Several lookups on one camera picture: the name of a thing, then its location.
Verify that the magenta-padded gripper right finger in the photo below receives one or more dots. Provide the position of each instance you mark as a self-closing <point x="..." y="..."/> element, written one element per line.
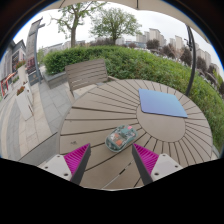
<point x="165" y="165"/>

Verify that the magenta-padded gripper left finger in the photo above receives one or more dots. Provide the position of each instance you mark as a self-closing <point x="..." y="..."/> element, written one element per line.
<point x="56" y="165"/>

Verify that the transparent teal computer mouse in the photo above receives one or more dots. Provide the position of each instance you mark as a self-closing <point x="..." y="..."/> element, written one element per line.
<point x="120" y="138"/>

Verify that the blue square mouse pad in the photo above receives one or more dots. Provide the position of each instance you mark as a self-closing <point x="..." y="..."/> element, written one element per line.
<point x="162" y="102"/>

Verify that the low white planter box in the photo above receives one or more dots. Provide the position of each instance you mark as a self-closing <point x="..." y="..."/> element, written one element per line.
<point x="24" y="103"/>

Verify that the brown slatted outdoor chair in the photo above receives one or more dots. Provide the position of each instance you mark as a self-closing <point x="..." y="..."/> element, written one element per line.
<point x="86" y="73"/>

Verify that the tall white planter box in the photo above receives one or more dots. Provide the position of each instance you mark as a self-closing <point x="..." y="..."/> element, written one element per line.
<point x="22" y="75"/>

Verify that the curved black umbrella pole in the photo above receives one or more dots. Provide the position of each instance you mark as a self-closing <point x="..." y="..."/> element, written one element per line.
<point x="193" y="60"/>

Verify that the grey sign pillar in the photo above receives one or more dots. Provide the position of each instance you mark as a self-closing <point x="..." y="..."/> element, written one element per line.
<point x="32" y="50"/>

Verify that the distant apartment buildings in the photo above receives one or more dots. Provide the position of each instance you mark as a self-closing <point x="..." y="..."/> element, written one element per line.
<point x="155" y="35"/>

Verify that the tall leaning tree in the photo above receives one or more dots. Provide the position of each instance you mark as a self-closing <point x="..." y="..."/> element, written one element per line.
<point x="73" y="30"/>

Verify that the round leafy tree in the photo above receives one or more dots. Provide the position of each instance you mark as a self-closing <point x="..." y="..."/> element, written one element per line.
<point x="115" y="23"/>

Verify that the beige umbrella canopy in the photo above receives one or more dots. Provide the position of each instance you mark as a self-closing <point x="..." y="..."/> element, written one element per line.
<point x="133" y="3"/>

